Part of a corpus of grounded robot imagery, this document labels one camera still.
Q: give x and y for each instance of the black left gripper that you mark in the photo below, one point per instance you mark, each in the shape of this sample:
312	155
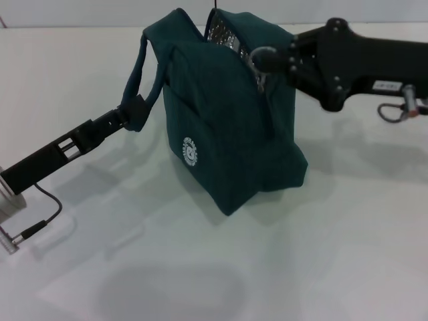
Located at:
50	157

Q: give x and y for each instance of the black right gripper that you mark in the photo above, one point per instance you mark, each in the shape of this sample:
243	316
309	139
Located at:
368	60

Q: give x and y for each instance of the dark teal insulated lunch bag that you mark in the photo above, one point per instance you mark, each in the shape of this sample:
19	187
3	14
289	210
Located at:
220	133

